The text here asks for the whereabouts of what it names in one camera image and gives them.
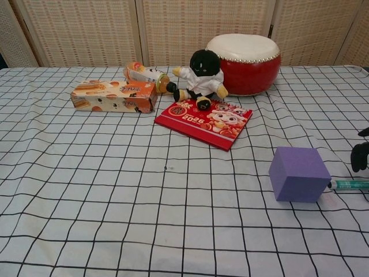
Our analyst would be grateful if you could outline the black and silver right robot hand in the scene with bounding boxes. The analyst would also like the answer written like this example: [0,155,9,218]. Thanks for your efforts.
[350,126,369,174]

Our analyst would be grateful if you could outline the green toothpaste tube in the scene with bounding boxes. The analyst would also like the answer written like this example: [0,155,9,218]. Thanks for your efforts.
[327,179,369,192]

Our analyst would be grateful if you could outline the purple foam cube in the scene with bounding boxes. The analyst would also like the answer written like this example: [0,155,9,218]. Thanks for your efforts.
[268,146,333,204]

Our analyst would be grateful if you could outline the checkered tablecloth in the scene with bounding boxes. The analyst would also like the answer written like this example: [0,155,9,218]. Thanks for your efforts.
[0,65,369,277]

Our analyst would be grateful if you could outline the red drum with white skin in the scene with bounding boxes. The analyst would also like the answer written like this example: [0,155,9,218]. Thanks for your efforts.
[205,33,282,97]

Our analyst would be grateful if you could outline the red 2026 desk calendar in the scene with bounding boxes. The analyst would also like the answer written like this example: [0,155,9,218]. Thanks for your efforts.
[154,98,254,152]

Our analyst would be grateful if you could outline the black-headed plush doll white robe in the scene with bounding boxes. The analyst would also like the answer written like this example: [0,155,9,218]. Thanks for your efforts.
[166,48,229,111]

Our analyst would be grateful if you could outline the orange drink bottle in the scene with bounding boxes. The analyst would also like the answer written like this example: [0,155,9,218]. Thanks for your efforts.
[123,61,170,93]

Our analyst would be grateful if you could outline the orange and white snack box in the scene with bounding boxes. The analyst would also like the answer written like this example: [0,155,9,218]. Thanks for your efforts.
[71,80,159,114]

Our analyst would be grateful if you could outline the beige woven folding screen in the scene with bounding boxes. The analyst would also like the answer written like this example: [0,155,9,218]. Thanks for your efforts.
[0,0,369,69]

